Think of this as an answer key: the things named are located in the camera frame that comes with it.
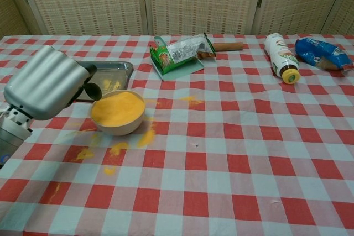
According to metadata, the blue snack bag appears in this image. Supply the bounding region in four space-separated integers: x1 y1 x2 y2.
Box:
295 36 354 78

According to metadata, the woven folding screen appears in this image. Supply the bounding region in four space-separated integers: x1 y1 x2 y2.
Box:
0 0 354 38

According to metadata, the white bottle yellow cap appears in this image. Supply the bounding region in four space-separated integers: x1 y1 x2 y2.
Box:
264 33 301 85

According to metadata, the cream round bowl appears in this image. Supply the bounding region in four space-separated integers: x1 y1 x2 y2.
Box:
90 89 147 137

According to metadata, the green silver snack bag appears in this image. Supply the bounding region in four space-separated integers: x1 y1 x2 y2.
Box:
150 33 216 76

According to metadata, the red white checkered tablecloth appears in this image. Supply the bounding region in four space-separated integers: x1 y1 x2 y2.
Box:
0 33 354 236

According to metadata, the dark metal spoon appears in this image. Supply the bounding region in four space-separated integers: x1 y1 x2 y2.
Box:
82 82 102 102

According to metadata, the steel rectangular tray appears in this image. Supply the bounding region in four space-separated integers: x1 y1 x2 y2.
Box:
66 60 135 103

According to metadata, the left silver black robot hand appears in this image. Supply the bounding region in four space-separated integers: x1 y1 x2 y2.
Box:
4 45 98 121

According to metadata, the mint green dustpan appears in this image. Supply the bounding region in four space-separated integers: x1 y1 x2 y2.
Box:
149 36 205 82

